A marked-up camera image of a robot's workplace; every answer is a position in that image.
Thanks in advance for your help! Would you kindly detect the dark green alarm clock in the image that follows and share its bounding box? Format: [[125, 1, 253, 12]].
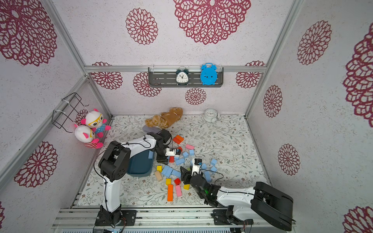
[[176, 69, 189, 85]]

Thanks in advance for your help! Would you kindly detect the white alarm clock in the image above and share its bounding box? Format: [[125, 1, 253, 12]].
[[203, 108, 220, 123]]

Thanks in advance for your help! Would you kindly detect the blue long block right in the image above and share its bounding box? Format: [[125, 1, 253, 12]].
[[204, 170, 212, 182]]

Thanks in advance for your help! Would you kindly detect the long orange block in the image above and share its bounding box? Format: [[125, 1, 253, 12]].
[[167, 184, 173, 202]]

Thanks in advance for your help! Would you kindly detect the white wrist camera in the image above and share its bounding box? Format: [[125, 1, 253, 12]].
[[191, 158, 202, 176], [165, 148, 182, 157]]

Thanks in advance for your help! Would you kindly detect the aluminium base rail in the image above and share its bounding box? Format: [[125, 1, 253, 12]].
[[52, 206, 280, 233]]

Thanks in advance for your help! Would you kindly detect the white plush striped shirt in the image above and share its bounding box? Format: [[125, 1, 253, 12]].
[[74, 124, 103, 149]]

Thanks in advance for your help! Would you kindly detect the long pink block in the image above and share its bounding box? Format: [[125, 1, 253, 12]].
[[175, 185, 182, 197]]

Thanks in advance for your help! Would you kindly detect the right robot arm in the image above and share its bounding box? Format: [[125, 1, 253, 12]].
[[180, 167, 295, 231]]

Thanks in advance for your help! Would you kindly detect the blue blocks cluster front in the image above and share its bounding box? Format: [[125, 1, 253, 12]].
[[161, 166, 181, 178]]

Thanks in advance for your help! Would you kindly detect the grey wall shelf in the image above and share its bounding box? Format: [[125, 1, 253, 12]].
[[148, 67, 224, 88]]

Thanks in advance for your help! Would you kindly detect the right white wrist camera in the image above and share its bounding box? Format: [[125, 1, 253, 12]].
[[191, 158, 202, 176]]

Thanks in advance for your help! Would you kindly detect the red cube front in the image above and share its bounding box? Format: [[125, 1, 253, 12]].
[[174, 178, 181, 185]]

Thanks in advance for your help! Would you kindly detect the pink block back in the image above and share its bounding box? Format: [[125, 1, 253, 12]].
[[185, 144, 195, 150]]

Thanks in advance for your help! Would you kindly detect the orange red block back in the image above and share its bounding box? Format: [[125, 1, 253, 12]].
[[173, 135, 184, 145]]

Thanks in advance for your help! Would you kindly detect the purple oval pad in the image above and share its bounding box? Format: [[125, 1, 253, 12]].
[[142, 125, 161, 134]]

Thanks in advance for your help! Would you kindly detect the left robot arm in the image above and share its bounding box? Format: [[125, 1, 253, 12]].
[[99, 130, 172, 218]]

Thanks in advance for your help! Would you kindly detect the blue alarm clock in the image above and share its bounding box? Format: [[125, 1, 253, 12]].
[[200, 63, 218, 85]]

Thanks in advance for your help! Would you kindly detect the teal plastic bin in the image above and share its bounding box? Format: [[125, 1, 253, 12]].
[[127, 150, 153, 177]]

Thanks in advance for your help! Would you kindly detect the black wire basket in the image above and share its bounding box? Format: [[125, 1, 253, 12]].
[[51, 92, 89, 134]]

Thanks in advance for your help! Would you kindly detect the brown plush dog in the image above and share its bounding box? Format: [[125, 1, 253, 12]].
[[145, 107, 183, 129]]

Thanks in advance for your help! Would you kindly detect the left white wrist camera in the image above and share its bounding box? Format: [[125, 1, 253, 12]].
[[165, 148, 182, 157]]

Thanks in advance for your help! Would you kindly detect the tan wooden block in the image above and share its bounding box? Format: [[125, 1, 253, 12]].
[[154, 171, 163, 182]]

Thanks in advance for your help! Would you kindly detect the white plush with glasses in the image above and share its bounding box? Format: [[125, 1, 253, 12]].
[[81, 109, 111, 138]]

